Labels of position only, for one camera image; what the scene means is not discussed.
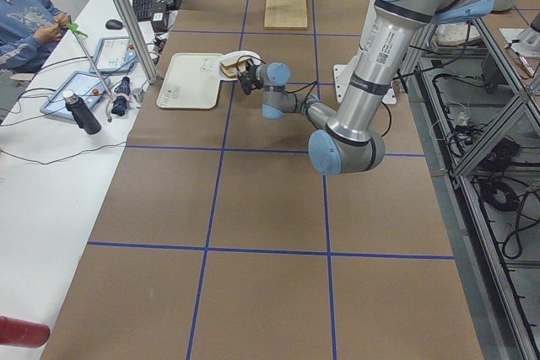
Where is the white round plate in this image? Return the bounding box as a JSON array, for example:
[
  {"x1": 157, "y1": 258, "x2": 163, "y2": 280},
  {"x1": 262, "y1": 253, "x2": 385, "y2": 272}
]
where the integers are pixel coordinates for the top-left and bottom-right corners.
[{"x1": 215, "y1": 51, "x2": 262, "y2": 81}]

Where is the upper teach pendant tablet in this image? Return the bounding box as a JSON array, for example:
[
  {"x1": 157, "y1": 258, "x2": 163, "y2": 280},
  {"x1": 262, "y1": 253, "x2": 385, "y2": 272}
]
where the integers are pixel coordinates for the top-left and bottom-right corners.
[{"x1": 93, "y1": 36, "x2": 137, "y2": 74}]

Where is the black water bottle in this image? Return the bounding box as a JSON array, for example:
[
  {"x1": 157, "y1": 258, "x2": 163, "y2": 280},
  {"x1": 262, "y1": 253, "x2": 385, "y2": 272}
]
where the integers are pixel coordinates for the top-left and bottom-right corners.
[{"x1": 62, "y1": 89, "x2": 101, "y2": 135}]

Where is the wooden cutting board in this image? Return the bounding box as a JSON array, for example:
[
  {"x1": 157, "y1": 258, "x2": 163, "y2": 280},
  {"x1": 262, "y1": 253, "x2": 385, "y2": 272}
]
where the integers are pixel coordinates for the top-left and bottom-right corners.
[{"x1": 263, "y1": 0, "x2": 308, "y2": 30}]

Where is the cream bear serving tray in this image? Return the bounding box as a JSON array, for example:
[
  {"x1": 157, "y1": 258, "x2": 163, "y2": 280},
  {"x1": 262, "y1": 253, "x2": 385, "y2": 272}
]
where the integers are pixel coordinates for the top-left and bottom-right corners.
[{"x1": 156, "y1": 52, "x2": 222, "y2": 110}]

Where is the black keyboard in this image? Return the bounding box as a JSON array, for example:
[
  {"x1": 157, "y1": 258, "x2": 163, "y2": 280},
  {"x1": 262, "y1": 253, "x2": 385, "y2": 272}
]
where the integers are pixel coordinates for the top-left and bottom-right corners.
[{"x1": 132, "y1": 0, "x2": 155, "y2": 21}]

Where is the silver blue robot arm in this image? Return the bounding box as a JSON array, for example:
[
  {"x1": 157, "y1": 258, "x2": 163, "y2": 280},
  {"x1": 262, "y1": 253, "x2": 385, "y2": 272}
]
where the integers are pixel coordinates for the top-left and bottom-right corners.
[{"x1": 238, "y1": 0, "x2": 494, "y2": 175}]

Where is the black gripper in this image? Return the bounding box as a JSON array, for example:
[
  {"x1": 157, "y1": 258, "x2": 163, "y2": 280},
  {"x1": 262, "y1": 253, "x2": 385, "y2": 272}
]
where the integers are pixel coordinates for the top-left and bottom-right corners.
[{"x1": 236, "y1": 59, "x2": 264, "y2": 95}]

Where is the aluminium frame post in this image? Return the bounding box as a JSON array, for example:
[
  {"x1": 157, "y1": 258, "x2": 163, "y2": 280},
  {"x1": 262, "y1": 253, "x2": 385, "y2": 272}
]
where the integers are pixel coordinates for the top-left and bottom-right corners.
[{"x1": 112, "y1": 0, "x2": 158, "y2": 84}]

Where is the person in blue hoodie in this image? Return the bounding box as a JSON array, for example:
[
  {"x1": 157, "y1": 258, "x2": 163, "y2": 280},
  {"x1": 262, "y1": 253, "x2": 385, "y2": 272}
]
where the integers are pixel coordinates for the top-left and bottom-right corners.
[{"x1": 1, "y1": 0, "x2": 71, "y2": 73}]

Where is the black computer mouse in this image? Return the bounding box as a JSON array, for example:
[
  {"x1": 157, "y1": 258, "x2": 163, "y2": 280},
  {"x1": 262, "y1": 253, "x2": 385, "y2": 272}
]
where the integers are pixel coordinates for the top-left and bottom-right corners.
[{"x1": 105, "y1": 19, "x2": 123, "y2": 30}]

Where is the red bottle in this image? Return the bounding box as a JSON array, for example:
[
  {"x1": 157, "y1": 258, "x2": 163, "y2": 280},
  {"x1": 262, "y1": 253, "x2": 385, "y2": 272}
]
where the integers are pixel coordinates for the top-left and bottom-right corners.
[{"x1": 0, "y1": 315, "x2": 51, "y2": 348}]

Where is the lower teach pendant tablet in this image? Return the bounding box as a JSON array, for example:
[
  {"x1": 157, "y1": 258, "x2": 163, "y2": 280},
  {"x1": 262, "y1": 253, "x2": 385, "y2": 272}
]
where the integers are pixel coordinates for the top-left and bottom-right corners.
[{"x1": 40, "y1": 70, "x2": 111, "y2": 122}]

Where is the teach pendant tablet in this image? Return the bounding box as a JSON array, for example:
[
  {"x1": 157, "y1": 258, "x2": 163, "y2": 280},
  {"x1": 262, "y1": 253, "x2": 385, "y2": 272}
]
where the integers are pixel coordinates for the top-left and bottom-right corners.
[
  {"x1": 40, "y1": 70, "x2": 111, "y2": 122},
  {"x1": 93, "y1": 36, "x2": 137, "y2": 74}
]

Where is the brown bread slice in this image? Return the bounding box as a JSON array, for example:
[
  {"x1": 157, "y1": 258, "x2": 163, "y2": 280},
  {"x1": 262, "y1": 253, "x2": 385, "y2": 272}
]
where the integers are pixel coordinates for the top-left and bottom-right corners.
[{"x1": 219, "y1": 56, "x2": 252, "y2": 79}]

